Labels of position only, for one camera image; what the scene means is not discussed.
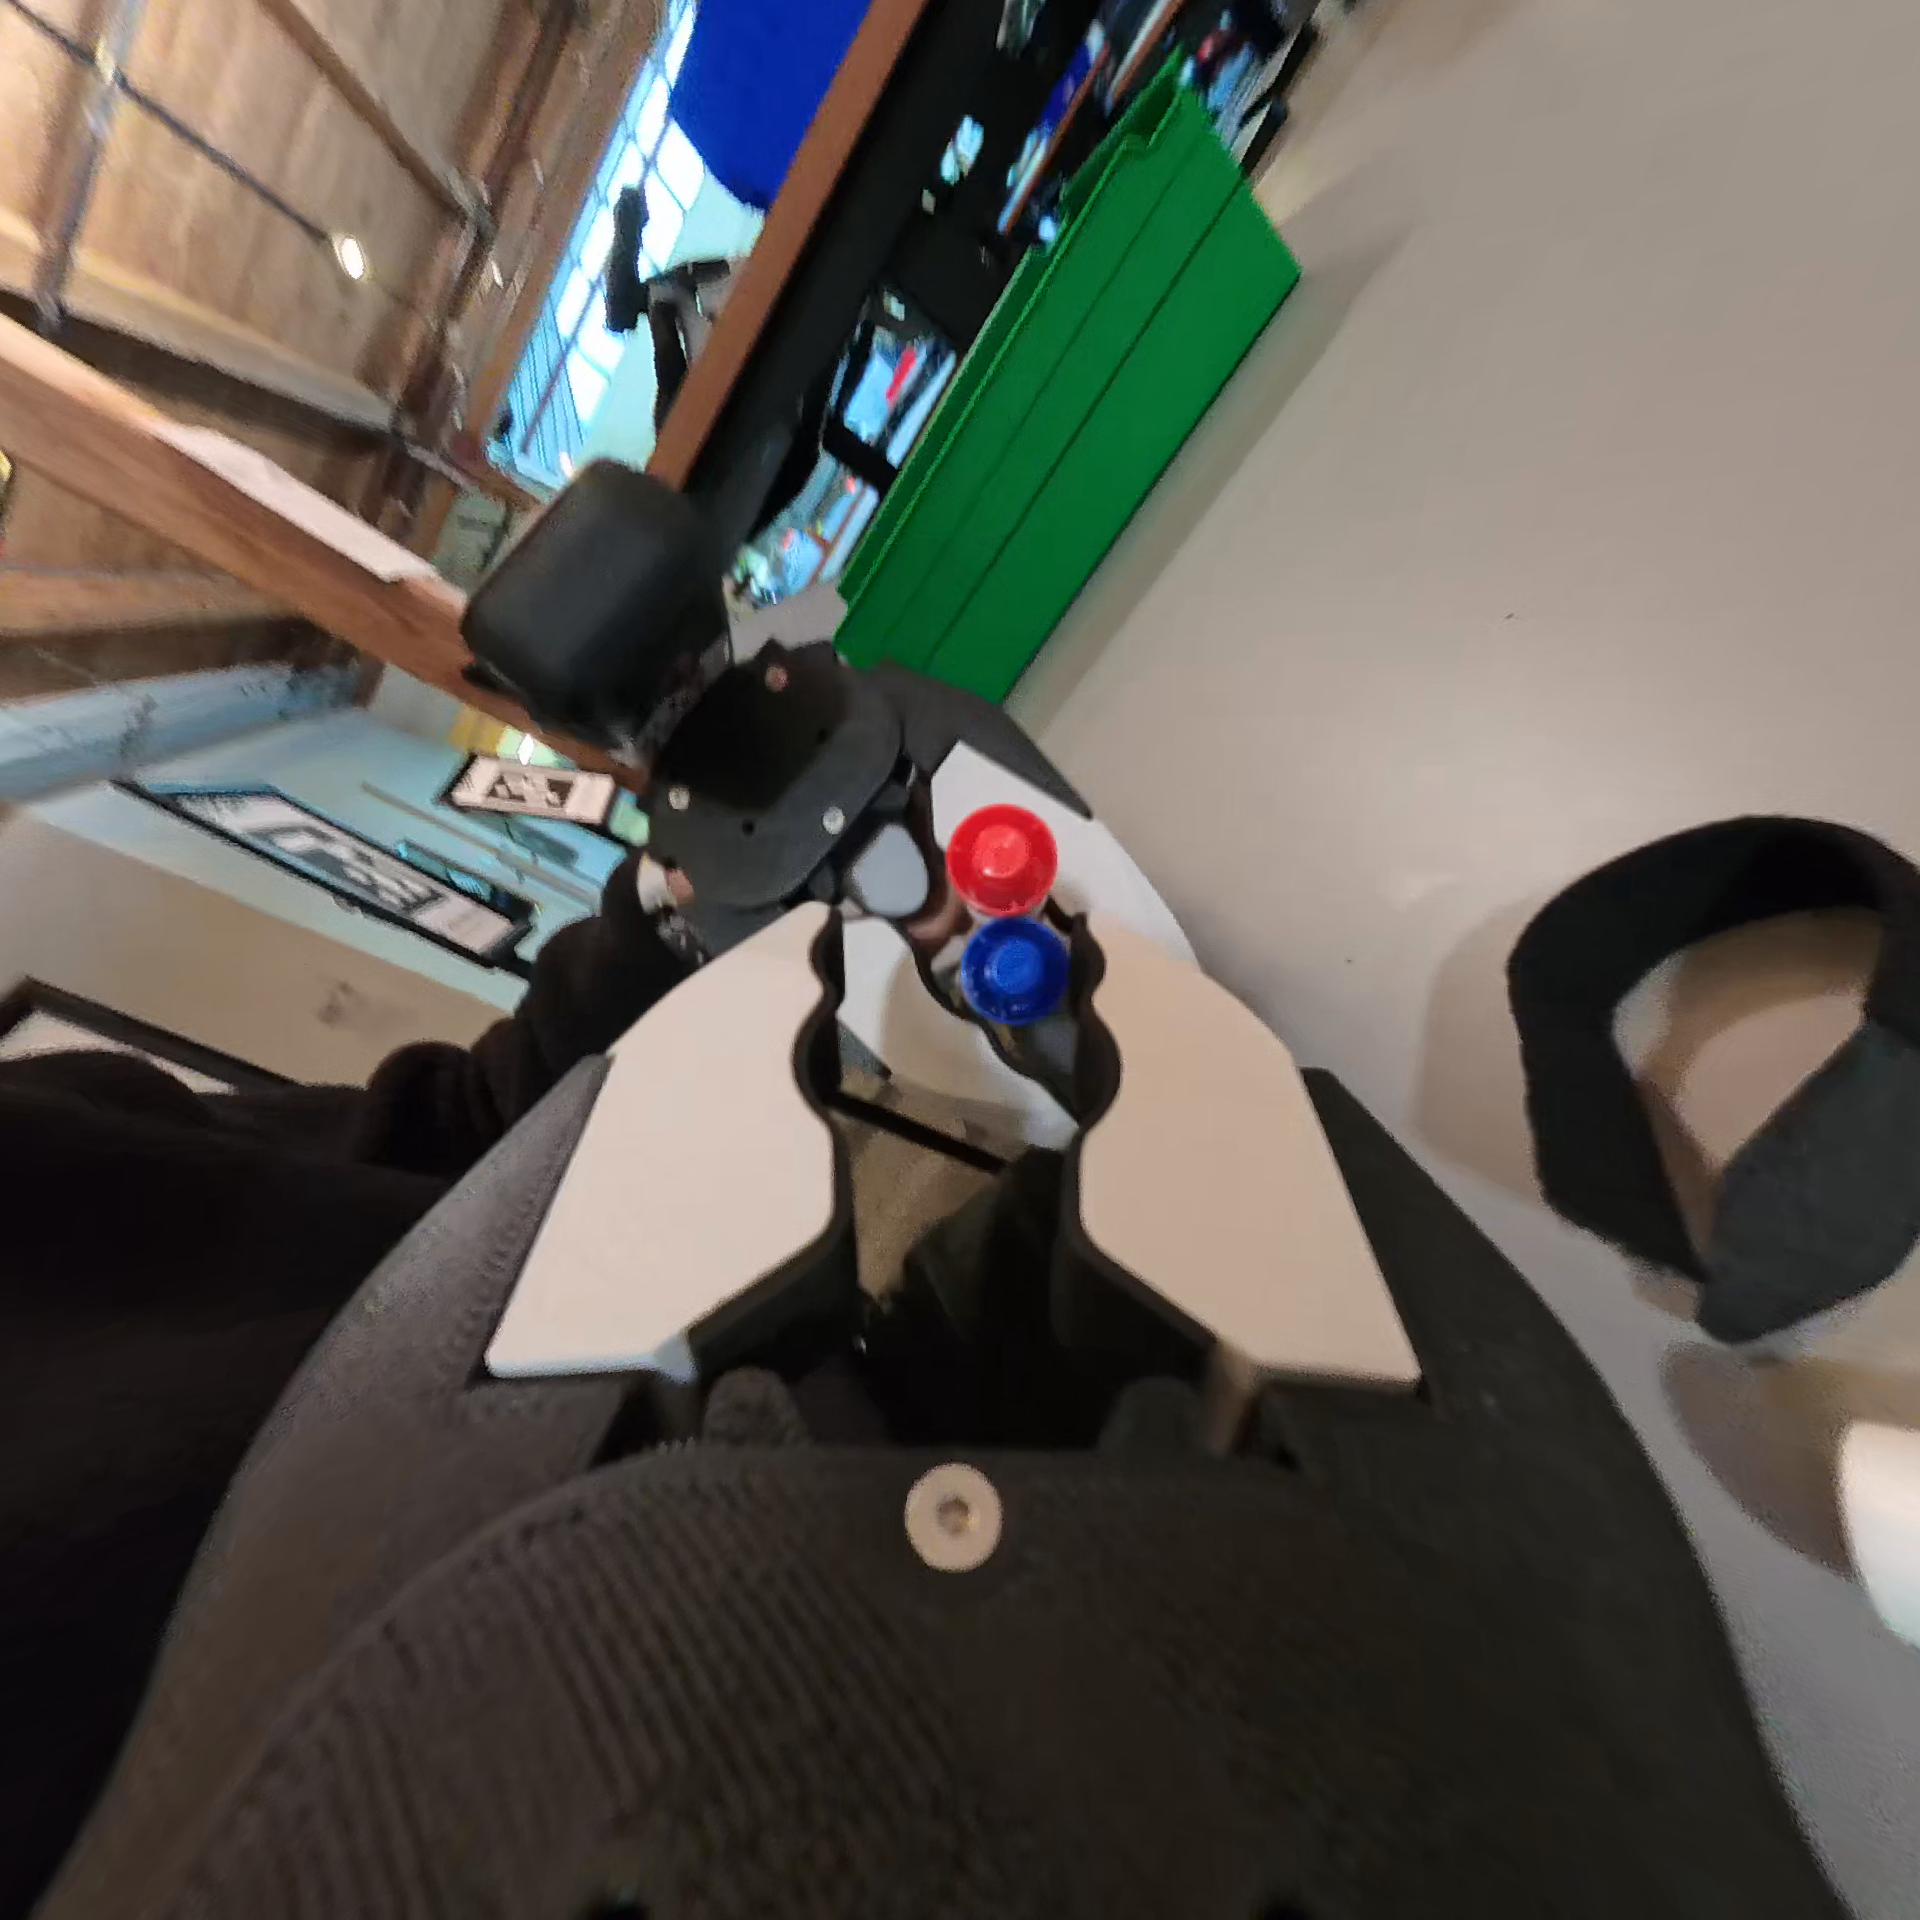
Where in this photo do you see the green plastic bin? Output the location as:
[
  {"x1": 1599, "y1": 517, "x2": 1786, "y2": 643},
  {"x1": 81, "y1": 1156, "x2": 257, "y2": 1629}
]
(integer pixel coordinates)
[{"x1": 833, "y1": 82, "x2": 1305, "y2": 706}]

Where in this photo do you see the black hook-and-loop strap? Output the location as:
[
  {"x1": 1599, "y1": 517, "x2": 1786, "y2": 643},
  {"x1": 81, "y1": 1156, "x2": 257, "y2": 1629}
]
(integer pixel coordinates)
[{"x1": 1506, "y1": 816, "x2": 1920, "y2": 1346}]

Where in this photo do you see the brown wooden shelf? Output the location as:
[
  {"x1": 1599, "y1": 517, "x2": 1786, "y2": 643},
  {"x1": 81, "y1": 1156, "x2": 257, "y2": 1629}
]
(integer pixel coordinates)
[{"x1": 645, "y1": 0, "x2": 939, "y2": 489}]

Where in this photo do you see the blue screen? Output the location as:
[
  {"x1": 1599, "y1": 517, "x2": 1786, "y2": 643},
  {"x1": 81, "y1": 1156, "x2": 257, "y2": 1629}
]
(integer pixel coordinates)
[{"x1": 668, "y1": 0, "x2": 876, "y2": 212}]

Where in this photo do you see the black framed panel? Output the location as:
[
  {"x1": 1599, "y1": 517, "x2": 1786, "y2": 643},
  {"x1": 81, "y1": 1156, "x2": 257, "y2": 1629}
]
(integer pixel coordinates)
[{"x1": 119, "y1": 777, "x2": 540, "y2": 970}]

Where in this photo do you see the wooden beam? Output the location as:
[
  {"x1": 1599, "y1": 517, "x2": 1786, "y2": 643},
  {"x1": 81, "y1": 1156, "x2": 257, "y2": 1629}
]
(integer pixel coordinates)
[{"x1": 0, "y1": 316, "x2": 633, "y2": 781}]

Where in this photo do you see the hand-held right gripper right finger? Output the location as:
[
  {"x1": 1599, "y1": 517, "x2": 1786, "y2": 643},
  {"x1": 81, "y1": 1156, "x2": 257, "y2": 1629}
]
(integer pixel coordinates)
[{"x1": 1069, "y1": 908, "x2": 1425, "y2": 1453}]

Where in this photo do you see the blue dry erase marker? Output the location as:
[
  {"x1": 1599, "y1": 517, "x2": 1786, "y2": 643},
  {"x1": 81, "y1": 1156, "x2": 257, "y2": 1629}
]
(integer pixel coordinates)
[{"x1": 958, "y1": 920, "x2": 1076, "y2": 1058}]

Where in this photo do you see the red dry erase marker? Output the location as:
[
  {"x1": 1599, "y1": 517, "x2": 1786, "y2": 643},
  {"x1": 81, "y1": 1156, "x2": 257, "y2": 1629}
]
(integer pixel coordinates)
[{"x1": 943, "y1": 805, "x2": 1060, "y2": 924}]

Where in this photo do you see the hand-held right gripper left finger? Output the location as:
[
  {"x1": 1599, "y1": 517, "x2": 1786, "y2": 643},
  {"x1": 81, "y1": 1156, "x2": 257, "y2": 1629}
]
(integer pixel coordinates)
[{"x1": 482, "y1": 901, "x2": 859, "y2": 1383}]

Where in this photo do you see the black white tag board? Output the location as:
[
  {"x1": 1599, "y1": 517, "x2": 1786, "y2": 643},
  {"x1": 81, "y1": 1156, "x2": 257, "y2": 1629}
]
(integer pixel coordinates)
[{"x1": 441, "y1": 749, "x2": 620, "y2": 837}]

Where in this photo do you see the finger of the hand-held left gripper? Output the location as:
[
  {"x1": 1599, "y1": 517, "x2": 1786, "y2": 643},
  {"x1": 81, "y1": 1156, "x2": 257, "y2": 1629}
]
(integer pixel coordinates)
[
  {"x1": 830, "y1": 930, "x2": 1085, "y2": 1173},
  {"x1": 895, "y1": 674, "x2": 1205, "y2": 981}
]

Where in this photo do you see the person's left forearm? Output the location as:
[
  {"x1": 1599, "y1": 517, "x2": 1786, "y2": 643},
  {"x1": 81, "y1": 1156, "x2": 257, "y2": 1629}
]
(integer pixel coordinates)
[{"x1": 369, "y1": 861, "x2": 707, "y2": 1186}]

